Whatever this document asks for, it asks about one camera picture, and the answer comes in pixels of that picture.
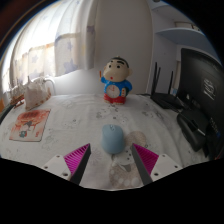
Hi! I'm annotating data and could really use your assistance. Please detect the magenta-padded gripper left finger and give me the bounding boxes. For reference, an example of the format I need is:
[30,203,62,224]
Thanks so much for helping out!
[41,143,92,186]

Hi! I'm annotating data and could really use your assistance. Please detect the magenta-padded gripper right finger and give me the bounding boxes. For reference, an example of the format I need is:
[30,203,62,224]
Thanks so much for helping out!
[130,143,184,186]

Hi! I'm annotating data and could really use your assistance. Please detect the light blue computer mouse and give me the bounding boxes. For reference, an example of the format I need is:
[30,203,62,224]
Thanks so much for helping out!
[100,123,126,155]

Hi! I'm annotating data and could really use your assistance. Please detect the red printed mouse pad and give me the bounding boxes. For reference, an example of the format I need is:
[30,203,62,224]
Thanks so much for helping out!
[8,109,52,143]

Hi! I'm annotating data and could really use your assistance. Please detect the black desk device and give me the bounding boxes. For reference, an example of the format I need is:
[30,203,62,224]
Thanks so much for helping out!
[176,108,210,153]

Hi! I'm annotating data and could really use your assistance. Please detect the white printed tablecloth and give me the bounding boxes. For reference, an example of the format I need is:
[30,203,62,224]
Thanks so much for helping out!
[0,93,209,191]

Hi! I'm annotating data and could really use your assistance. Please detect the black router with antennas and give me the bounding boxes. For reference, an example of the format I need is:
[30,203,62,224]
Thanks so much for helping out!
[149,61,184,110]

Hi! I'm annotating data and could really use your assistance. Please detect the large white conch shell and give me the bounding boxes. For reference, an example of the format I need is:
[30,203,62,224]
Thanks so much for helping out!
[23,75,53,111]

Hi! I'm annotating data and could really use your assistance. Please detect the black monitor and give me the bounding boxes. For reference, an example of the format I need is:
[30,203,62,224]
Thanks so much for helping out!
[179,47,224,134]

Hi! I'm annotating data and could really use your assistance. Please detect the cartoon boy figurine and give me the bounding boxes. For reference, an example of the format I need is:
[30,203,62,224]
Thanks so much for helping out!
[99,55,134,106]

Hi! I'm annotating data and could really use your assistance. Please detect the white star-print curtain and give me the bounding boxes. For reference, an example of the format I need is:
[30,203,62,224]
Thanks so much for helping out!
[1,0,98,93]

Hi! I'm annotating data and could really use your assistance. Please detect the white wall shelf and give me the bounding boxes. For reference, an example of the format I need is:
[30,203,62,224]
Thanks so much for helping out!
[151,1,214,51]

